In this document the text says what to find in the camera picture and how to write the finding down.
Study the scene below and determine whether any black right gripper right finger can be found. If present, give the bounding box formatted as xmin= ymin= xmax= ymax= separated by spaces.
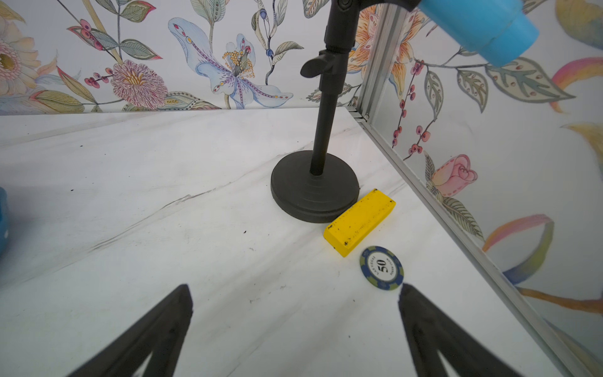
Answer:
xmin=398 ymin=284 xmax=519 ymax=376

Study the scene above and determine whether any black microphone stand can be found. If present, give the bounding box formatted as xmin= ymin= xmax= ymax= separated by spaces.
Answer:
xmin=270 ymin=0 xmax=422 ymax=225

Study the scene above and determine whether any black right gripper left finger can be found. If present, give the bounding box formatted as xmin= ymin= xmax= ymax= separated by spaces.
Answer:
xmin=71 ymin=284 xmax=193 ymax=376

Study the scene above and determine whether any blue toy microphone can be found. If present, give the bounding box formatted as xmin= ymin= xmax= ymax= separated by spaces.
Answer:
xmin=419 ymin=0 xmax=540 ymax=67

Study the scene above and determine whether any yellow toy block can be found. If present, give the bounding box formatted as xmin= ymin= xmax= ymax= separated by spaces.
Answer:
xmin=323 ymin=189 xmax=396 ymax=257

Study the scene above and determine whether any small round black disc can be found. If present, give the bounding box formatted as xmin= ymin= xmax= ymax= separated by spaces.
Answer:
xmin=360 ymin=246 xmax=405 ymax=291

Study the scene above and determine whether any blue polka dot plate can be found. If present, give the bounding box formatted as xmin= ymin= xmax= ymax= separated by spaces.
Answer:
xmin=0 ymin=188 xmax=9 ymax=254

